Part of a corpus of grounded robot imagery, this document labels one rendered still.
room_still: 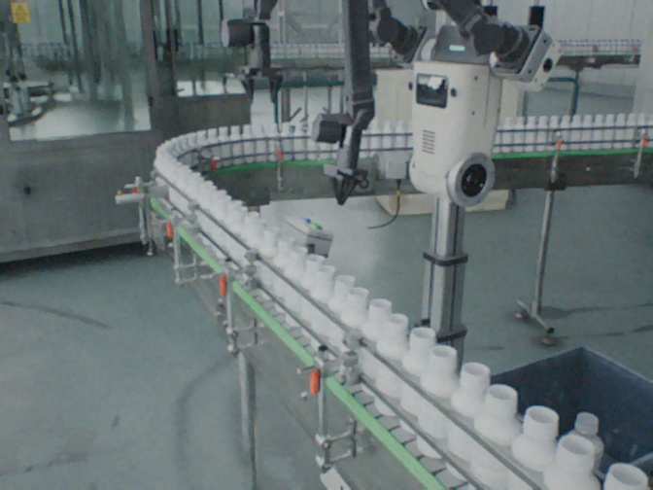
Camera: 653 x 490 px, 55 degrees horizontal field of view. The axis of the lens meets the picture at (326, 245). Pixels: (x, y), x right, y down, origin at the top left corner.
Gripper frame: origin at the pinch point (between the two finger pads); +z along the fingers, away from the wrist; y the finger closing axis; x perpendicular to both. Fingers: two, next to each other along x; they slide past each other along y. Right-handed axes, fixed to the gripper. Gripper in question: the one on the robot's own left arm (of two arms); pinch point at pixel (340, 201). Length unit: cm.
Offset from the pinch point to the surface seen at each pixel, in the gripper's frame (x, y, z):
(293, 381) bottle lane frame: -32, 25, 31
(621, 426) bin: 17, 73, 31
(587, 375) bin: 18, 63, 24
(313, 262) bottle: -31.9, 26.1, 5.6
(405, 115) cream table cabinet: 298, -231, -18
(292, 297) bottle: -30.9, 20.2, 15.0
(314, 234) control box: -8.6, 0.9, 8.0
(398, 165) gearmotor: 103, -68, 0
